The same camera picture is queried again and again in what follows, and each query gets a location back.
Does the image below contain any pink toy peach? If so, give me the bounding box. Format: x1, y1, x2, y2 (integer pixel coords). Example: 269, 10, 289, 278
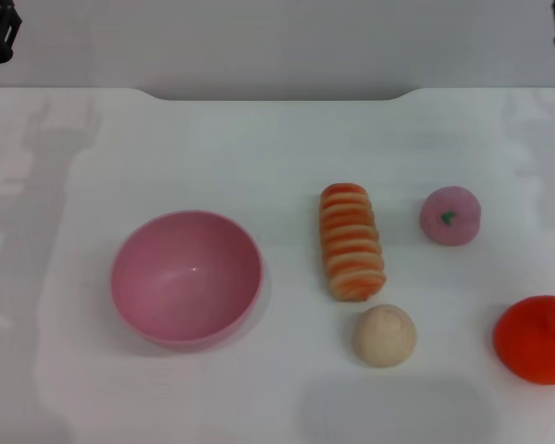
419, 185, 482, 249

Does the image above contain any pink plastic bowl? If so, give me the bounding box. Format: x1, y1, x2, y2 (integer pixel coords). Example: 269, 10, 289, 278
109, 210, 265, 353

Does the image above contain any orange striped toy bread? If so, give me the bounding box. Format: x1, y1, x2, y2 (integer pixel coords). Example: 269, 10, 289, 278
319, 183, 388, 302

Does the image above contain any red-orange toy tomato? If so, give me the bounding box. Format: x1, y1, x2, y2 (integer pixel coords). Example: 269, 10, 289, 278
492, 294, 555, 386

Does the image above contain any beige toy bun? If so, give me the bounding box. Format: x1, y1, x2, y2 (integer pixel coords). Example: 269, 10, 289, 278
352, 303, 418, 369

